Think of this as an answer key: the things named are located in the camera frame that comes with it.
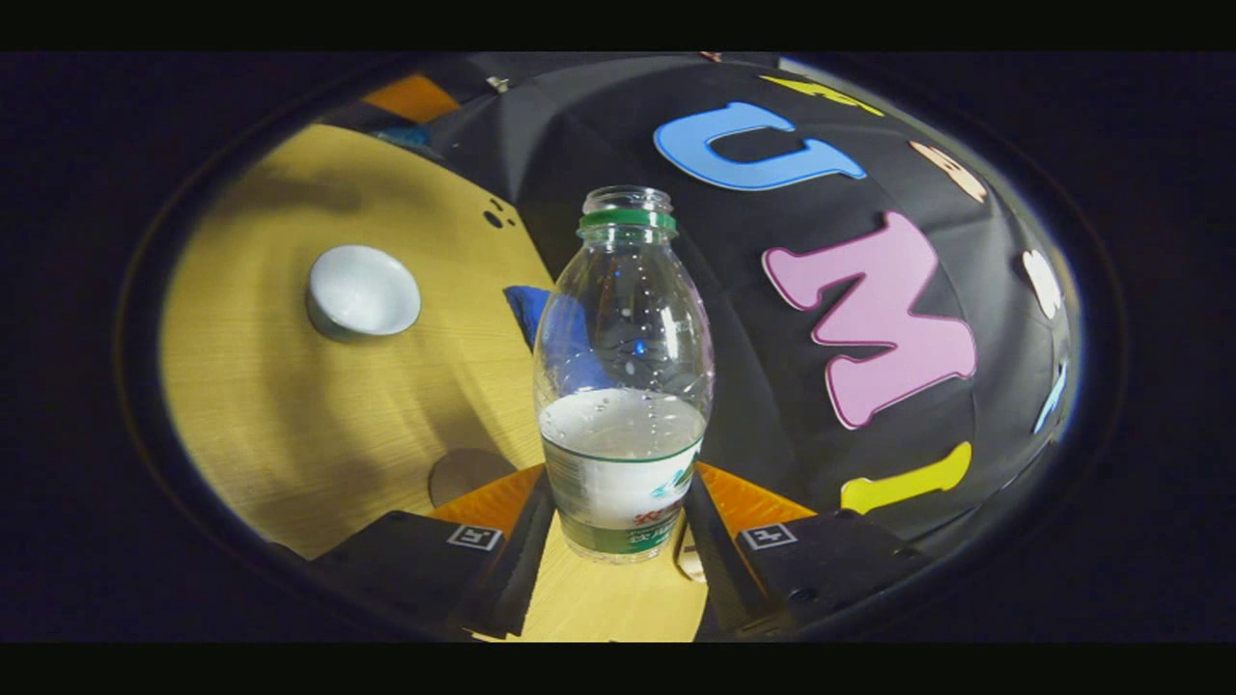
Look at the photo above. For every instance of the black backdrop cloth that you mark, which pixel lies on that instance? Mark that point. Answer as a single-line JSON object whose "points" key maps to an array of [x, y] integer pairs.
{"points": [[753, 405]]}

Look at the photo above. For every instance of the blue towel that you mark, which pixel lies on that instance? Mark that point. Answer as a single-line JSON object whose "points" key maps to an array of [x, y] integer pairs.
{"points": [[526, 309]]}

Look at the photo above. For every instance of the round brown coaster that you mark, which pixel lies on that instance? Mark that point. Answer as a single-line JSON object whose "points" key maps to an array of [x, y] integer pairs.
{"points": [[463, 478]]}

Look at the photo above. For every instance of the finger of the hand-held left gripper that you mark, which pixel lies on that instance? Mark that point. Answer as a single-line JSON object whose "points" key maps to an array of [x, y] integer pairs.
{"points": [[410, 97]]}

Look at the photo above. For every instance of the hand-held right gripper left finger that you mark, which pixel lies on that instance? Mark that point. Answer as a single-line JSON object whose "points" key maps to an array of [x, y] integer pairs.
{"points": [[512, 569]]}

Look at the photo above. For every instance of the white teacup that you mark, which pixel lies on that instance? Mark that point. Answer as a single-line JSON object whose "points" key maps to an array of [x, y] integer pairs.
{"points": [[365, 290]]}

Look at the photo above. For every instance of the clear plastic water bottle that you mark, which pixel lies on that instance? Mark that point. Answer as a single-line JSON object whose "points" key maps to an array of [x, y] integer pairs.
{"points": [[623, 463]]}

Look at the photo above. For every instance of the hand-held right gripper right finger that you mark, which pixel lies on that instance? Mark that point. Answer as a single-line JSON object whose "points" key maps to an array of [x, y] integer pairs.
{"points": [[729, 579]]}

